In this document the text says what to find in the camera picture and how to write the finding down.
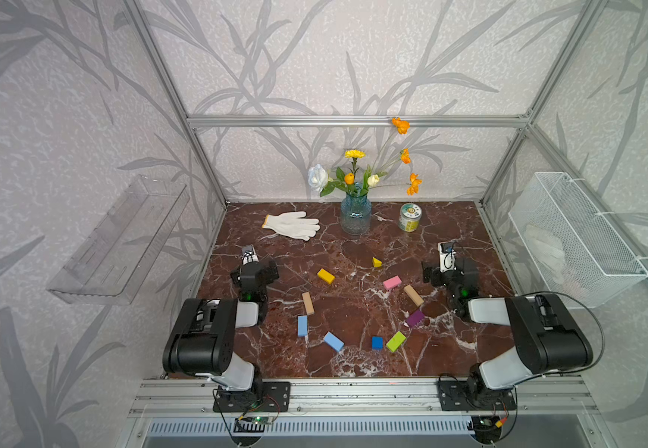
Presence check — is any natural wood block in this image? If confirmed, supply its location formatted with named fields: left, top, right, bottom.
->
left=404, top=285, right=425, bottom=307
left=301, top=292, right=314, bottom=315

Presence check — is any yellow rectangular block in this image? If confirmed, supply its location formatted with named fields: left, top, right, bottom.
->
left=317, top=269, right=335, bottom=285

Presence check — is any pink rectangular block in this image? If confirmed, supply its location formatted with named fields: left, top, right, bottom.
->
left=384, top=276, right=402, bottom=290

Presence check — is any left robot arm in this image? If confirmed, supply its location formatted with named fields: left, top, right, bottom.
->
left=163, top=259, right=279, bottom=393

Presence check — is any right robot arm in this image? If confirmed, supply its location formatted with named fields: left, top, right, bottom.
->
left=422, top=259, right=599, bottom=396

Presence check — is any purple block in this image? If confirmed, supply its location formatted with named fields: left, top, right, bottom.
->
left=405, top=309, right=426, bottom=329

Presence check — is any light blue upright block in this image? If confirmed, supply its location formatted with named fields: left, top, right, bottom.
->
left=297, top=315, right=308, bottom=337

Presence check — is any white knit glove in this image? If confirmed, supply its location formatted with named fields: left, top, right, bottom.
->
left=262, top=211, right=320, bottom=241

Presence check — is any small green tin can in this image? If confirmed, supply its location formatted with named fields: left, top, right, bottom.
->
left=398, top=203, right=423, bottom=233

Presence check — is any lime green block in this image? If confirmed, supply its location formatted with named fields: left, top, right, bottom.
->
left=385, top=332, right=407, bottom=353

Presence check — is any light blue slanted block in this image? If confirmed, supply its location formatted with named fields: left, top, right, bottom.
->
left=323, top=332, right=344, bottom=353

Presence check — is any dark blue cube block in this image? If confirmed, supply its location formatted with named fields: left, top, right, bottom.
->
left=372, top=336, right=384, bottom=350

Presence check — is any blue glass vase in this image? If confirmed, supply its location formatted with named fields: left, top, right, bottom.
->
left=340, top=194, right=372, bottom=236

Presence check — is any left controller board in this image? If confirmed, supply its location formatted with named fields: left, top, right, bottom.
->
left=234, top=416, right=278, bottom=433

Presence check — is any controller board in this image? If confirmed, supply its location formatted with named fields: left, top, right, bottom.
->
left=467, top=416, right=508, bottom=446
left=234, top=416, right=278, bottom=433

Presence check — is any artificial flower bouquet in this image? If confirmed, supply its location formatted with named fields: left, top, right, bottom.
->
left=308, top=117, right=423, bottom=198

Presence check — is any right controller board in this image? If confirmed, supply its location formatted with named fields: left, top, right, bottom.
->
left=467, top=416, right=508, bottom=446

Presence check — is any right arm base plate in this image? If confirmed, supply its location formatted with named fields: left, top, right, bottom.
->
left=436, top=375, right=518, bottom=412

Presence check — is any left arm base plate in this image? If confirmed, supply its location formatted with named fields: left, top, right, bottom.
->
left=213, top=381, right=291, bottom=414

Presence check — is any white wire mesh basket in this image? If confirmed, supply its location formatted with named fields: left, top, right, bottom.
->
left=508, top=172, right=648, bottom=309

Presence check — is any aluminium front rail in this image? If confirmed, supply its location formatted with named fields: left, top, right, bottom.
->
left=129, top=376, right=600, bottom=418

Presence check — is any clear acrylic wall shelf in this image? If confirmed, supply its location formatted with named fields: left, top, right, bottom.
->
left=46, top=175, right=191, bottom=305

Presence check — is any aluminium cage frame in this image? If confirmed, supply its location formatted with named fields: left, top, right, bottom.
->
left=126, top=1, right=648, bottom=290

